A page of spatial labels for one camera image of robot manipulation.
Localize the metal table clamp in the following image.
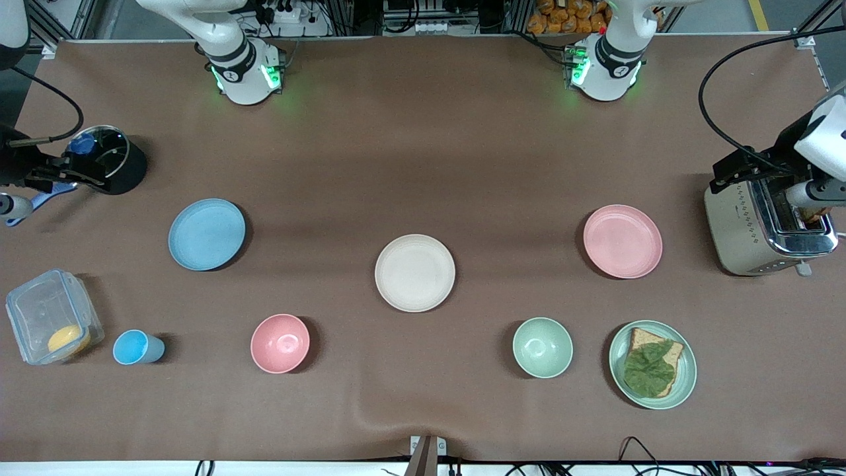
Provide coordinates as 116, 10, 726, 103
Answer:
408, 435, 447, 476

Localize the green lettuce leaf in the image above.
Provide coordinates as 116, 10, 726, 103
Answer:
623, 340, 676, 399

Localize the black cylindrical utensil holder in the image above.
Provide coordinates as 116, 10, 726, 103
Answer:
66, 124, 148, 196

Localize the pink plate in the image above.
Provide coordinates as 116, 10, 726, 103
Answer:
582, 204, 664, 280

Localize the blue plate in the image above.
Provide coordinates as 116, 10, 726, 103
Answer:
168, 198, 247, 272

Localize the yellow round food item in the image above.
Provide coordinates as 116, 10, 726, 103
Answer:
46, 324, 92, 359

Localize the blue cup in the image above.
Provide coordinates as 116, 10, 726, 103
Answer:
112, 329, 166, 366

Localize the beige chrome toaster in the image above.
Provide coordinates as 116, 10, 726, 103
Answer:
703, 177, 840, 277

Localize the green plate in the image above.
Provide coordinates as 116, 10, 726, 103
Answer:
608, 320, 698, 411

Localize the green bowl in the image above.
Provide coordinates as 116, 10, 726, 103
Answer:
512, 317, 574, 379

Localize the beige plate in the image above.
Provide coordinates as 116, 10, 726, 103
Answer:
374, 234, 457, 313

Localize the black looped floor cable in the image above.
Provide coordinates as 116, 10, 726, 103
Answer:
618, 436, 663, 476

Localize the bag of orange snacks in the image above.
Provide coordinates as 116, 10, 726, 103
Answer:
527, 0, 612, 35

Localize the pink bowl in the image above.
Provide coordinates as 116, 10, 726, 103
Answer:
250, 313, 311, 375

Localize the bread slice under lettuce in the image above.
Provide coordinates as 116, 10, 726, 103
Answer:
625, 327, 685, 399

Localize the aluminium frame rail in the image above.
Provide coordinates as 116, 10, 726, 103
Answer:
790, 0, 846, 37

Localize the clear plastic food container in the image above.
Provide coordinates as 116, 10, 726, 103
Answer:
5, 268, 105, 366

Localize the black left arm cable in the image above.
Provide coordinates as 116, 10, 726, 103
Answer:
699, 25, 846, 159

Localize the brown table cover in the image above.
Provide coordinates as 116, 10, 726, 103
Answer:
0, 33, 846, 463

